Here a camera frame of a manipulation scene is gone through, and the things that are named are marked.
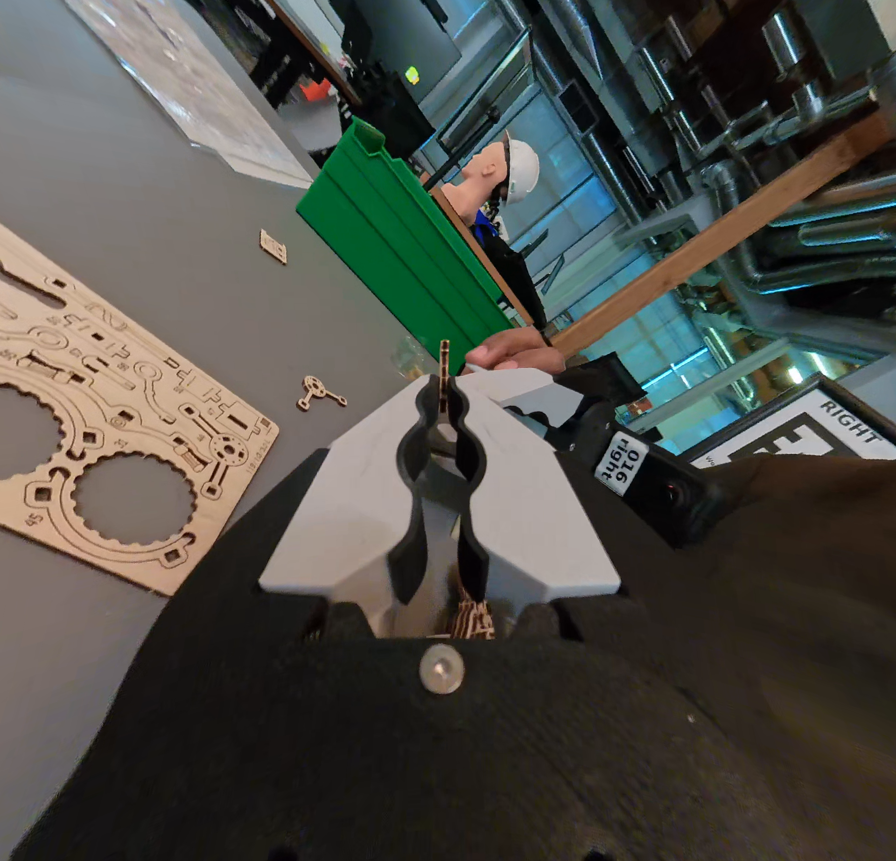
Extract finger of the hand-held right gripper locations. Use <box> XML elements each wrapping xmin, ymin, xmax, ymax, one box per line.
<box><xmin>465</xmin><ymin>364</ymin><xmax>585</xmax><ymax>416</ymax></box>
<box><xmin>520</xmin><ymin>412</ymin><xmax>573</xmax><ymax>451</ymax></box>

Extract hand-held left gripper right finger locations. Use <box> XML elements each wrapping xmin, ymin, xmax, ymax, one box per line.
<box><xmin>448</xmin><ymin>378</ymin><xmax>622</xmax><ymax>624</ymax></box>

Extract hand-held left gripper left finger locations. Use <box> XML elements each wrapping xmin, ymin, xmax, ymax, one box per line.
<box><xmin>259</xmin><ymin>377</ymin><xmax>449</xmax><ymax>636</ymax></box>

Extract wooden model assembly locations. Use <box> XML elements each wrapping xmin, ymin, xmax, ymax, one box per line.
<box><xmin>441</xmin><ymin>595</ymin><xmax>495</xmax><ymax>639</ymax></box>

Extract key-shaped wooden piece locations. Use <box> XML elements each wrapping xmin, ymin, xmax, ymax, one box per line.
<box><xmin>296</xmin><ymin>376</ymin><xmax>348</xmax><ymax>413</ymax></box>

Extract wooden puzzle sheet round holes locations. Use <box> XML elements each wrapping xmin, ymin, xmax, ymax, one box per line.
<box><xmin>0</xmin><ymin>224</ymin><xmax>280</xmax><ymax>597</ymax></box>

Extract grey desk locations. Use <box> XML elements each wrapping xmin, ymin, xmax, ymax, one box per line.
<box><xmin>0</xmin><ymin>0</ymin><xmax>464</xmax><ymax>856</ymax></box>

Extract person's right hand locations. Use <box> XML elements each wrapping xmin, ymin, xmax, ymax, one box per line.
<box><xmin>464</xmin><ymin>327</ymin><xmax>567</xmax><ymax>375</ymax></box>

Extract black office chair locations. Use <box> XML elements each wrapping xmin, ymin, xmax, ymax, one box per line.
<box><xmin>560</xmin><ymin>354</ymin><xmax>645</xmax><ymax>428</ymax></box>

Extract clear plastic bag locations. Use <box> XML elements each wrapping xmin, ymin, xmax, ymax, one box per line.
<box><xmin>392</xmin><ymin>335</ymin><xmax>428</xmax><ymax>379</ymax></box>

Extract framed white sign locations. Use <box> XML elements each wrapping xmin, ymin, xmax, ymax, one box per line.
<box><xmin>689</xmin><ymin>375</ymin><xmax>896</xmax><ymax>470</ymax></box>

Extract green storage bin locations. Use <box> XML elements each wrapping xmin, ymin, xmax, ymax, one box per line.
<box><xmin>296</xmin><ymin>116</ymin><xmax>536</xmax><ymax>375</ymax></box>

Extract mannequin bust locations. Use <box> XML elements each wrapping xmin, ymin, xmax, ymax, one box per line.
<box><xmin>441</xmin><ymin>140</ymin><xmax>550</xmax><ymax>330</ymax></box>

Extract white hard hat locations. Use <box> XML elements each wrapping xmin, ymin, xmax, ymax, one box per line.
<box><xmin>504</xmin><ymin>131</ymin><xmax>541</xmax><ymax>208</ymax></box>

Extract wooden beam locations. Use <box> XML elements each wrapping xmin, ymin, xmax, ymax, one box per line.
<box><xmin>553</xmin><ymin>81</ymin><xmax>896</xmax><ymax>358</ymax></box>

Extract black monitor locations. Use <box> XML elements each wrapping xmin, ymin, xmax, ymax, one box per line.
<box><xmin>329</xmin><ymin>0</ymin><xmax>463</xmax><ymax>103</ymax></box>

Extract plastic-covered instruction sheet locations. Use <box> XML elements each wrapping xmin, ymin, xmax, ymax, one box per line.
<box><xmin>31</xmin><ymin>0</ymin><xmax>314</xmax><ymax>190</ymax></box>

